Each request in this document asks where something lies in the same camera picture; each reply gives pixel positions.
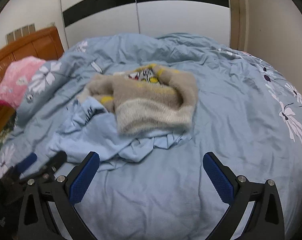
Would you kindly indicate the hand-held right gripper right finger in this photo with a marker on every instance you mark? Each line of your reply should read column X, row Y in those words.
column 219, row 178

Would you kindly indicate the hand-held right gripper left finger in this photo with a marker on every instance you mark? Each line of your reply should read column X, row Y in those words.
column 84, row 178

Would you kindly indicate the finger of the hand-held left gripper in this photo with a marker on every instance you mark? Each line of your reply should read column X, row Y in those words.
column 57, row 160
column 28, row 162

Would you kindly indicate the light blue garment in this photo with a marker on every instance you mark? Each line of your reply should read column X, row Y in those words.
column 91, row 135

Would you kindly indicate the beige fuzzy sweater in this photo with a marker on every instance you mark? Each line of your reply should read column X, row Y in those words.
column 151, row 100

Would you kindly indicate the green patterned bed sheet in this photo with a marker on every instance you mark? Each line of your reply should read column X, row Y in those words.
column 3, row 135

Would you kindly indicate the blue floral duvet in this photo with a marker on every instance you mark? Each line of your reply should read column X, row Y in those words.
column 181, row 175

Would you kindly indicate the pink pillow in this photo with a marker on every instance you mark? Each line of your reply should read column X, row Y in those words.
column 17, row 80

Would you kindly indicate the wooden headboard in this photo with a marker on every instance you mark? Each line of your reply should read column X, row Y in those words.
column 28, row 45

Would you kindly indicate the white wardrobe with black stripe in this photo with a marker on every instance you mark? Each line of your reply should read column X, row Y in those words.
column 146, row 17

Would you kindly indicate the grey wall switch plate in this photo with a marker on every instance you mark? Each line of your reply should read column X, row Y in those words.
column 31, row 28
column 17, row 34
column 10, row 37
column 25, row 31

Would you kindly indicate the wooden door frame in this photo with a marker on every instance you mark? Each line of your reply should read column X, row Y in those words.
column 238, row 15

